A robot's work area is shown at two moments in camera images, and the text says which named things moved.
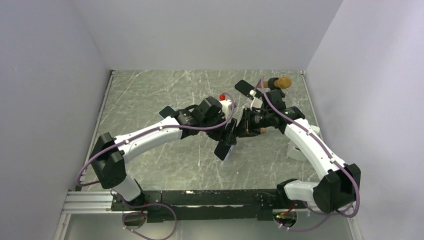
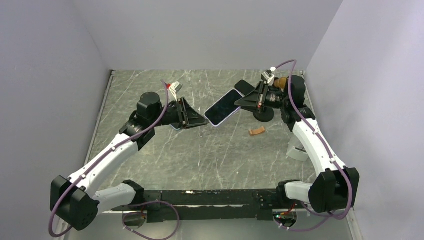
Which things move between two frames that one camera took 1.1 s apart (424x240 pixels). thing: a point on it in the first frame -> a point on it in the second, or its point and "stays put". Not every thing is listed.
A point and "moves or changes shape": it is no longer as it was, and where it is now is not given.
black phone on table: [244, 88] stays put
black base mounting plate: [207, 206] stays put
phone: [222, 150] moves or changes shape
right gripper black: [245, 128] -> [256, 98]
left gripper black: [230, 137] -> [194, 118]
